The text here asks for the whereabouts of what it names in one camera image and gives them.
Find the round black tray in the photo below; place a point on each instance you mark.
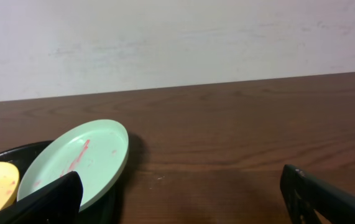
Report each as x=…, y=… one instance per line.
x=103, y=211

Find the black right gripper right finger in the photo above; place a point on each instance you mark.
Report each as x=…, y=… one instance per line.
x=305, y=196

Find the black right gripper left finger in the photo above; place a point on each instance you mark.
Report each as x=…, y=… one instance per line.
x=57, y=203

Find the mint green plate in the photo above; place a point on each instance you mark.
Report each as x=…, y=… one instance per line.
x=97, y=151

